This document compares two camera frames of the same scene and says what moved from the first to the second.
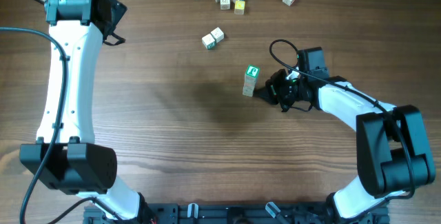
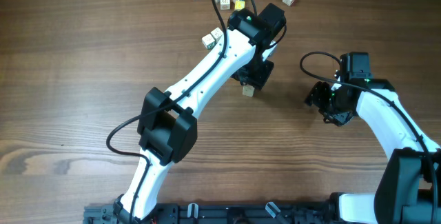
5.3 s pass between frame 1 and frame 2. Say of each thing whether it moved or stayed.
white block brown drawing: stayed
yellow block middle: stayed
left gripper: moved
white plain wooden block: stayed
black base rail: stayed
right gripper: moved
